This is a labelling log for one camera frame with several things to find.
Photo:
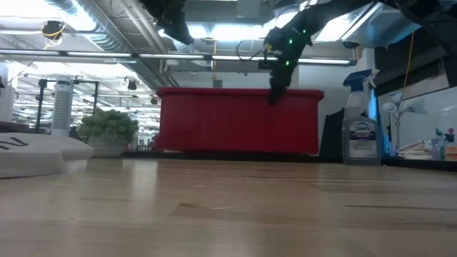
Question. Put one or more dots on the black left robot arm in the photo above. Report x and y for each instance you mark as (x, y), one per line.
(171, 18)

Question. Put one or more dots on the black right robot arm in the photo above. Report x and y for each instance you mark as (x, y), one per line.
(332, 10)

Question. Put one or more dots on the red plastic laundry basket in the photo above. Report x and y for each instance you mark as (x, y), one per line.
(235, 121)

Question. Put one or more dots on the black bag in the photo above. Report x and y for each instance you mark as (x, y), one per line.
(332, 135)

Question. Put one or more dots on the blue spray bottle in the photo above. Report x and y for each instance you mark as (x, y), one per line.
(361, 139)

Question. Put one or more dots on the long ceiling light bar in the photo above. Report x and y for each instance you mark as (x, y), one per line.
(171, 56)

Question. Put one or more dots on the white multi-head lamp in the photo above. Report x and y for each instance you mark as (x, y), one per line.
(397, 114)

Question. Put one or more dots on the stack of folded cloths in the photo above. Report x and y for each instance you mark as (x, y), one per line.
(414, 150)

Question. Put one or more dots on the small bottles group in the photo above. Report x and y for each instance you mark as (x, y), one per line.
(444, 146)

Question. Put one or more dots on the green succulent plant in pot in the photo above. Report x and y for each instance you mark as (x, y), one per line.
(107, 128)

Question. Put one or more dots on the white tower fan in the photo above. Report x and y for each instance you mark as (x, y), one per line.
(62, 107)

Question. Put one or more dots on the black pole stand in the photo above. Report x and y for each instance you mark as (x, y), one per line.
(40, 107)

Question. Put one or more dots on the white Houston tote bag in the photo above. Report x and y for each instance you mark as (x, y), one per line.
(32, 157)

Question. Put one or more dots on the black aluminium table frame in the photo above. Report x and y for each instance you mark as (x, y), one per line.
(250, 156)

